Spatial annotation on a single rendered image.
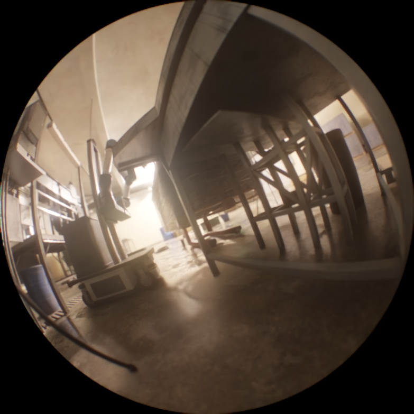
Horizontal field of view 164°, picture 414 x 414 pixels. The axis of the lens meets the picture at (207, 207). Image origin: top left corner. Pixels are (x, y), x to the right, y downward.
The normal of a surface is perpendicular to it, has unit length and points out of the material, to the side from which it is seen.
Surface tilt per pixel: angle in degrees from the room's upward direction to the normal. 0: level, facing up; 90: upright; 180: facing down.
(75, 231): 90
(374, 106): 90
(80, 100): 180
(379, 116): 90
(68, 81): 180
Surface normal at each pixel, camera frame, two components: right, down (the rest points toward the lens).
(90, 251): 0.28, -0.19
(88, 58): 0.40, 0.92
